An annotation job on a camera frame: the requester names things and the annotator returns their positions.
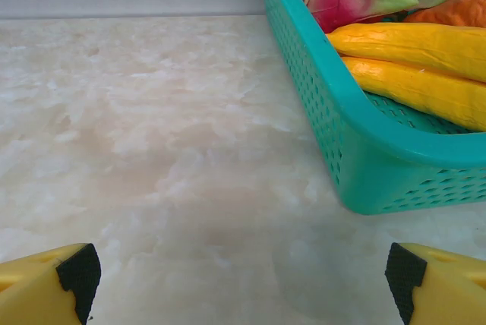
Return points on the teal plastic basket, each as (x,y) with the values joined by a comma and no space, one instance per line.
(357,173)

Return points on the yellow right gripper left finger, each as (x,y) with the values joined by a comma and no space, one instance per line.
(30,294)

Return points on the yellow banana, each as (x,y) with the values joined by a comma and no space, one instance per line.
(417,48)
(417,89)

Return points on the orange fruit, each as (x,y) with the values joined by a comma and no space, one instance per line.
(455,10)

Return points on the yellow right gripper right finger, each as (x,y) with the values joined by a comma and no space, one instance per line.
(455,294)

